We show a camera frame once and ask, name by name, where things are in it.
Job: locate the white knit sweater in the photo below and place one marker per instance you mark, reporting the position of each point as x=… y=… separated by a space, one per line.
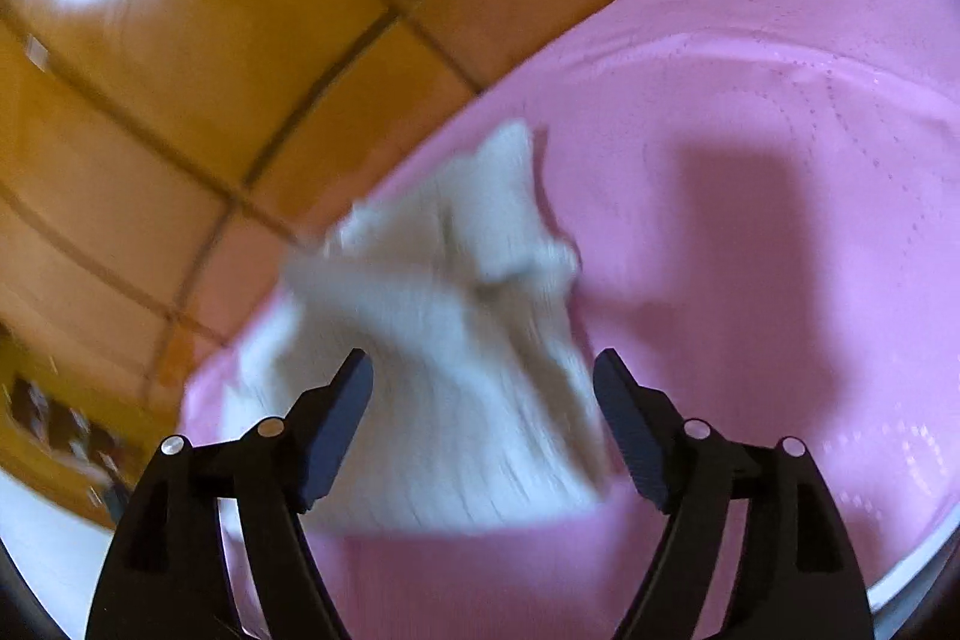
x=482 y=416

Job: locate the wooden side shelf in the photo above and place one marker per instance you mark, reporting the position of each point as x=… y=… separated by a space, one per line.
x=79 y=448

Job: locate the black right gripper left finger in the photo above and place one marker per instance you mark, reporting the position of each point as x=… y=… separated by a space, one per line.
x=165 y=573

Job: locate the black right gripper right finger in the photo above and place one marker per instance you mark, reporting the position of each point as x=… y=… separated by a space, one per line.
x=796 y=574

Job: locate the pink bed blanket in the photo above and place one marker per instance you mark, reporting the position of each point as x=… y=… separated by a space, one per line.
x=764 y=198

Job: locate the wooden panel headboard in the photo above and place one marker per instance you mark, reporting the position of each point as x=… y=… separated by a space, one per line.
x=159 y=156

